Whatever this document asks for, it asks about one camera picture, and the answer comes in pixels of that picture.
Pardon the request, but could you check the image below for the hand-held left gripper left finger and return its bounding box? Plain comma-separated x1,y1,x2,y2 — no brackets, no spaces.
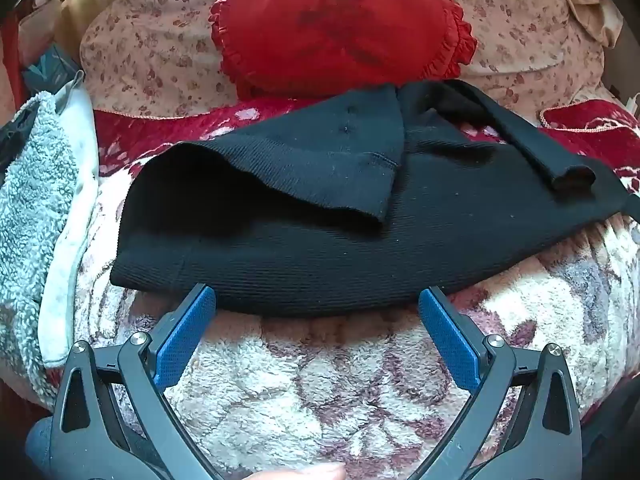
50,282,227,480

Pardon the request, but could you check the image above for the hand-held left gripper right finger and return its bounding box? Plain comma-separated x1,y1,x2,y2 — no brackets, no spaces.
414,286,584,480

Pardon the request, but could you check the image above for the black knit sweater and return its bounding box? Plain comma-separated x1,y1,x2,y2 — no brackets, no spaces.
109,79,640,317

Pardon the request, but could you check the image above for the person's left hand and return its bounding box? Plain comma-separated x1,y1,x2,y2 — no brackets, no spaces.
239,462,347,480

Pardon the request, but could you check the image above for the red and white fleece blanket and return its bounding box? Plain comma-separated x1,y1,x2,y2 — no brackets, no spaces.
40,100,640,480

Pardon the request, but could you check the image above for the white cloth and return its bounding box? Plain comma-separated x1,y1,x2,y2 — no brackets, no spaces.
40,72,102,368

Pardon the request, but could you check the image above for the person's blue jeans leg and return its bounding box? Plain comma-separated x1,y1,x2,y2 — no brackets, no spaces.
25,417,68,480

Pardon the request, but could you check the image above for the grey fleece garment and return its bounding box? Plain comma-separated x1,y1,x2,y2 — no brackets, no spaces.
0,91,82,406

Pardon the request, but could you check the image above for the small black garment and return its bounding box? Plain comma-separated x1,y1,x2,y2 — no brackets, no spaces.
0,105,40,173

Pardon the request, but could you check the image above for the pink floral pillow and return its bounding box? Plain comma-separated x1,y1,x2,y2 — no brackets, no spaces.
80,0,608,121

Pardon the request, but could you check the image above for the teal patterned cloth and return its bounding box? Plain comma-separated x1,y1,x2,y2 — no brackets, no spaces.
22,44,82,102

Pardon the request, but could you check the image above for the red cloth strip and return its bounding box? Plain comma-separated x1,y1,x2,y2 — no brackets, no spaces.
0,22,27,107

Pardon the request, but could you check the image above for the red heart-shaped frilled pillow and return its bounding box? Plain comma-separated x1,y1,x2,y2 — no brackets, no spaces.
209,0,477,101

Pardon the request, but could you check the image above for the golden yellow cloth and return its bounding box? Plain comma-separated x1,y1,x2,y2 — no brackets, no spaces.
52,0,133,63

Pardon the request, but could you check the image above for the beige satin cloth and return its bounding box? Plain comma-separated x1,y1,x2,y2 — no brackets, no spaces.
547,0,627,50

